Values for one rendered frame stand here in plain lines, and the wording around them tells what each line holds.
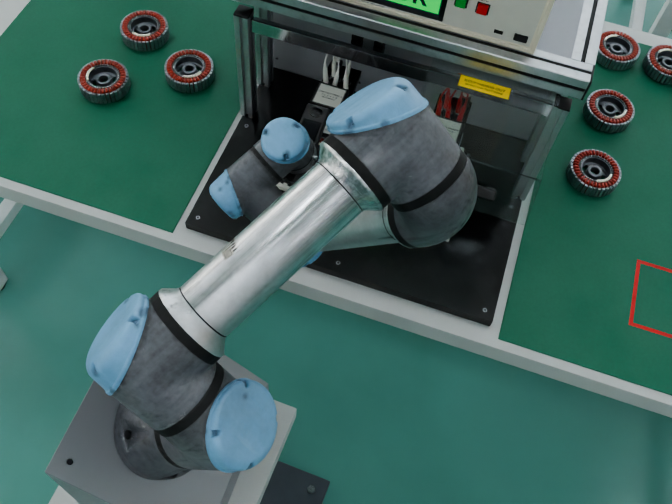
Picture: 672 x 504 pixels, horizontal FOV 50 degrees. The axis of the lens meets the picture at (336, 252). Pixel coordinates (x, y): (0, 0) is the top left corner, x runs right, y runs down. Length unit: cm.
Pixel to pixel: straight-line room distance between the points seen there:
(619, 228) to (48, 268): 166
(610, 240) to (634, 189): 16
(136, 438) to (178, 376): 20
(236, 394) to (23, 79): 110
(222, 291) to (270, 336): 132
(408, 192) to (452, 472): 132
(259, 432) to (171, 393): 13
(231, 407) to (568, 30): 91
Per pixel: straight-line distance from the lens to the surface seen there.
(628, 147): 181
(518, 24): 134
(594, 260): 159
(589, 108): 181
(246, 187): 122
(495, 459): 216
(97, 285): 235
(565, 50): 140
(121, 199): 157
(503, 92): 136
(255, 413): 96
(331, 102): 148
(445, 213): 93
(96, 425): 111
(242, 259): 89
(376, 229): 106
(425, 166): 90
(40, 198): 162
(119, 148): 165
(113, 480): 112
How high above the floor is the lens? 201
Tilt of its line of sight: 59 degrees down
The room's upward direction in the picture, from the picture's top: 7 degrees clockwise
